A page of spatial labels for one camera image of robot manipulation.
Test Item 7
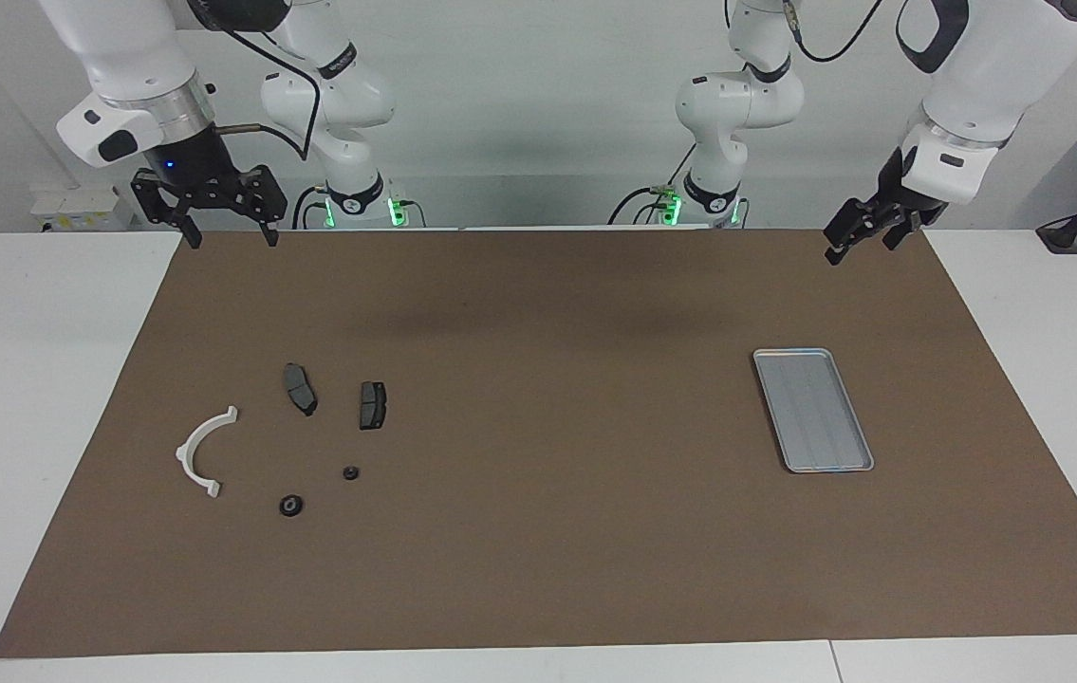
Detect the silver metal tray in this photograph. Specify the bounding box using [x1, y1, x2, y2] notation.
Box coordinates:
[752, 347, 876, 474]

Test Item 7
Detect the white power strip box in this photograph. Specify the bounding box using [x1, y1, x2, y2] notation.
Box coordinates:
[30, 185, 136, 231]

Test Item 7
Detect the long dark brake pad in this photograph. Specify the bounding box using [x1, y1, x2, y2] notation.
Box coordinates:
[283, 362, 319, 417]

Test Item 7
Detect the short dark brake pad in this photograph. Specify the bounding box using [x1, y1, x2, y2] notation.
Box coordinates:
[359, 380, 388, 432]

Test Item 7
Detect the brown table mat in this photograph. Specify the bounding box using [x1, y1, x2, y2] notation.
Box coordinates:
[0, 228, 1077, 660]

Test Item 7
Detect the black right base cable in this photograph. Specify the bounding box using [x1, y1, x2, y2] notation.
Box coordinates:
[291, 185, 330, 231]

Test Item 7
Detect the black base cable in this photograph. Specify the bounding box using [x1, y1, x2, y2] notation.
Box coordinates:
[291, 185, 330, 231]
[607, 142, 698, 227]

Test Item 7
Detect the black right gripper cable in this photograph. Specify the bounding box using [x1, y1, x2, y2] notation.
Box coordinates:
[215, 24, 323, 162]

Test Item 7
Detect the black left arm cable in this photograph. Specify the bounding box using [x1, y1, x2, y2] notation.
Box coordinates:
[782, 0, 885, 65]

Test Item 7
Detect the black left base cable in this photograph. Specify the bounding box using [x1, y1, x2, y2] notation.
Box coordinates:
[607, 142, 698, 227]

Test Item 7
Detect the white curved plastic bracket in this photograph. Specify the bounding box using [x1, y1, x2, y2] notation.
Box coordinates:
[175, 405, 240, 500]

